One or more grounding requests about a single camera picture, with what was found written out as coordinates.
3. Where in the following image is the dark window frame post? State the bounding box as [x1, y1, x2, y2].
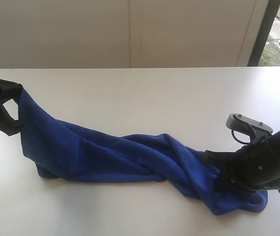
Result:
[247, 0, 280, 67]

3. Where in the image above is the blue microfiber towel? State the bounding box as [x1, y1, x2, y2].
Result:
[15, 90, 268, 215]

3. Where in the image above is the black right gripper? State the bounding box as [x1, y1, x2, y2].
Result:
[202, 137, 280, 193]

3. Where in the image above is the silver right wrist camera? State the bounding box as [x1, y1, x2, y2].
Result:
[226, 113, 273, 145]

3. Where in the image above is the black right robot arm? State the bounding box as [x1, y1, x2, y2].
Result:
[202, 113, 280, 192]

